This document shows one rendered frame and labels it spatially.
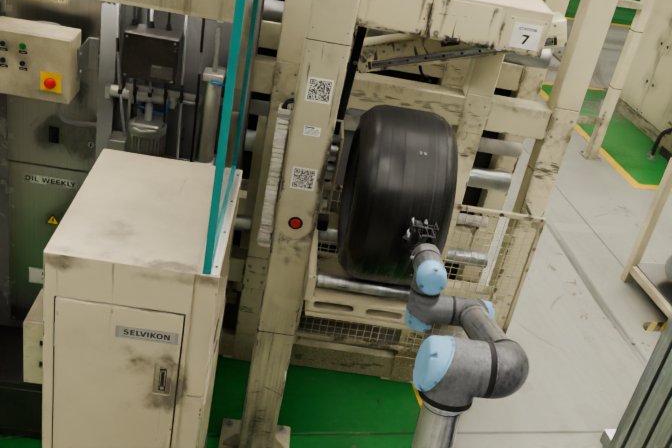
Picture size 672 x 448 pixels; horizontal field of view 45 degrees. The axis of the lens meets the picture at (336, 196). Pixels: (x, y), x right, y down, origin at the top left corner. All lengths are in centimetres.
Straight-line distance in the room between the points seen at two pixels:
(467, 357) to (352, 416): 182
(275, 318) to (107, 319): 88
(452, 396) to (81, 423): 100
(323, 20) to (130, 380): 108
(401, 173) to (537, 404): 179
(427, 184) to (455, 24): 54
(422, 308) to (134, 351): 71
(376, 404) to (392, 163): 149
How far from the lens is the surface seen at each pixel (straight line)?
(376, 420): 349
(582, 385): 407
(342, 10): 228
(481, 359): 170
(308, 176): 247
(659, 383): 156
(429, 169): 235
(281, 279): 267
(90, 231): 202
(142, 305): 197
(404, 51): 274
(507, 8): 260
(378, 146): 235
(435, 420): 176
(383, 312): 266
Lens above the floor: 235
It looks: 28 degrees down
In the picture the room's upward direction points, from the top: 12 degrees clockwise
